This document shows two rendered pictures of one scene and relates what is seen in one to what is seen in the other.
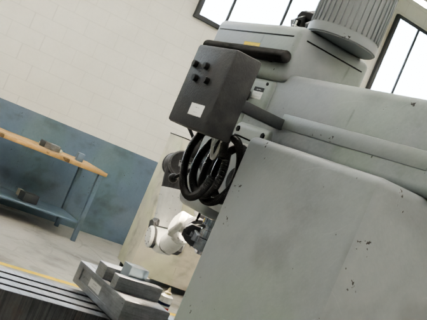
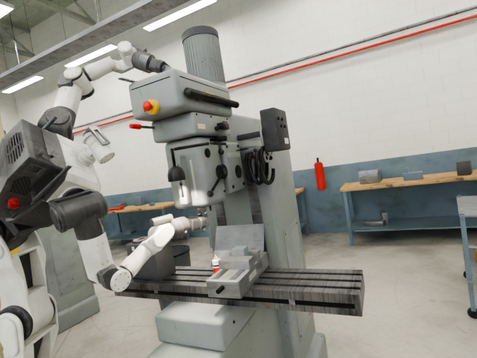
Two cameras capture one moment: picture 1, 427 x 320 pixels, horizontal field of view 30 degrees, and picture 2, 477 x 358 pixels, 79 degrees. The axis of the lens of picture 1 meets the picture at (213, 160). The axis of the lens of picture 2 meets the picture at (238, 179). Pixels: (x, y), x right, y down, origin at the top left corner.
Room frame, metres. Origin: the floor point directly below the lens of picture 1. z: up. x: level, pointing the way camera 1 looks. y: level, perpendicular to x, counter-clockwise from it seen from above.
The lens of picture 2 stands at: (2.99, 1.21, 1.48)
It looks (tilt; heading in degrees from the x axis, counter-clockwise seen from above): 3 degrees down; 237
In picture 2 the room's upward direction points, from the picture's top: 9 degrees counter-clockwise
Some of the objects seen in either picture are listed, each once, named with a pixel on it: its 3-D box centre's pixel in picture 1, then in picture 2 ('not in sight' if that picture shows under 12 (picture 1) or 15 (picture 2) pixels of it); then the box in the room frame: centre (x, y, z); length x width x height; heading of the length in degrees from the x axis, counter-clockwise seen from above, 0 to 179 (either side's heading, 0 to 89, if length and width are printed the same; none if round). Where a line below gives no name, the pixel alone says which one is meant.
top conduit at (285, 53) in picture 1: (244, 51); (214, 99); (2.28, 0.04, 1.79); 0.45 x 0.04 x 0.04; 30
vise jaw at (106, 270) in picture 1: (122, 275); (236, 262); (2.35, 0.11, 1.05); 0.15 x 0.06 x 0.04; 122
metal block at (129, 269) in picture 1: (133, 275); (240, 253); (2.30, 0.08, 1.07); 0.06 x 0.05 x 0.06; 122
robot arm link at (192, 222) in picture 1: (198, 235); (187, 225); (2.48, -0.05, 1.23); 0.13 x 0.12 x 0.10; 101
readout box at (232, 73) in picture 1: (211, 91); (277, 130); (1.96, 0.07, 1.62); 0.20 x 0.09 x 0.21; 30
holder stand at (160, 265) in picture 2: not in sight; (150, 257); (2.58, -0.37, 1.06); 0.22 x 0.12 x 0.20; 114
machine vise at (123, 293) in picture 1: (121, 289); (239, 268); (2.32, 0.10, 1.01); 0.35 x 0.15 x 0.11; 32
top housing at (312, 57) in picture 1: (281, 64); (185, 101); (2.37, -0.08, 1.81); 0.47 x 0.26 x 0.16; 30
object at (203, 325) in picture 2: not in sight; (216, 303); (2.39, -0.07, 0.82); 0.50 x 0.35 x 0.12; 30
